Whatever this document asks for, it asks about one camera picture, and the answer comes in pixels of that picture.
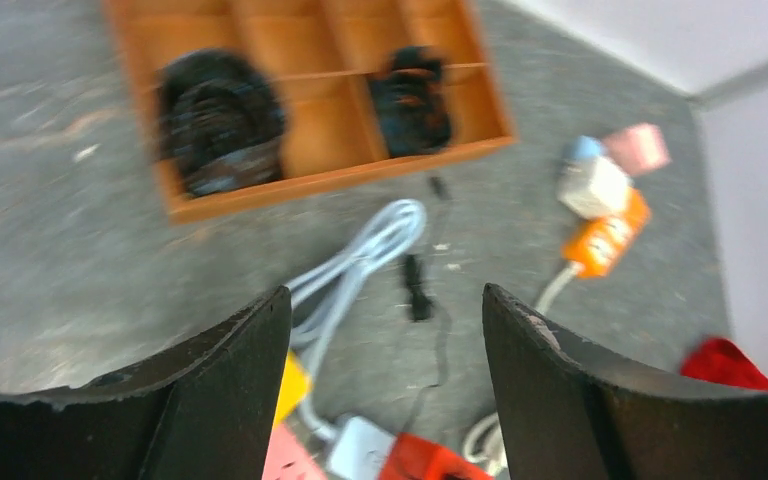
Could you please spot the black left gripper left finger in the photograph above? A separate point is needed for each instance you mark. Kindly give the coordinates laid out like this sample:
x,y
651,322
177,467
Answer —
x,y
202,409

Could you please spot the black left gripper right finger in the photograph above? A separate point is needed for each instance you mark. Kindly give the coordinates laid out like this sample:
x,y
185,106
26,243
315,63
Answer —
x,y
570,408

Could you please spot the yellow cube socket adapter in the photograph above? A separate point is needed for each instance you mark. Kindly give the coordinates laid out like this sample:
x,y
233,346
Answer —
x,y
295,385

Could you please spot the red cube socket adapter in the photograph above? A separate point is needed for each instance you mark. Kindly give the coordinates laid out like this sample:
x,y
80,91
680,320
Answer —
x,y
415,458

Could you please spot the light blue power strip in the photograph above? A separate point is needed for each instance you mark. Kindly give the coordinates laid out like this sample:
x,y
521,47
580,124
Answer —
x,y
360,449

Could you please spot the pink triangular power strip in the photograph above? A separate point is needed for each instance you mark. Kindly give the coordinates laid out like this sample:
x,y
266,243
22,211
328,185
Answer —
x,y
287,459

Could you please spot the red cloth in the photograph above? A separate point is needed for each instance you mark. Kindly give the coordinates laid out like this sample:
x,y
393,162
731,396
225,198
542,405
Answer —
x,y
718,360

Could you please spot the orange power strip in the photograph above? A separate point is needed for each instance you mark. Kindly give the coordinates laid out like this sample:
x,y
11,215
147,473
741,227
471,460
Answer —
x,y
597,247

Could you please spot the white cube socket adapter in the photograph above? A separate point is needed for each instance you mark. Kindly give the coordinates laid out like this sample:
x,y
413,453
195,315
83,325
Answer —
x,y
594,187

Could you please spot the light blue cube adapter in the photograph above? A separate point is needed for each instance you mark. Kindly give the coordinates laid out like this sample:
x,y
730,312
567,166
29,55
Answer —
x,y
583,149

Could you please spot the pink cube socket adapter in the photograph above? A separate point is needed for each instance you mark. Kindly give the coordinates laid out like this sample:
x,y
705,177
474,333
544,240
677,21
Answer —
x,y
638,149

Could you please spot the rolled dark floral tie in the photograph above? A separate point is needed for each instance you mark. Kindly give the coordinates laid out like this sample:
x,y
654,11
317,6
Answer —
x,y
221,122

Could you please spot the wooden compartment tray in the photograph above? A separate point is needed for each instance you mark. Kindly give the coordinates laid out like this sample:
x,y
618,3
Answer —
x,y
318,56

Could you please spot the rolled dark orange-patterned tie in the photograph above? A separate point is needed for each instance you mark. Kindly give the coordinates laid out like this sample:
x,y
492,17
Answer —
x,y
409,103

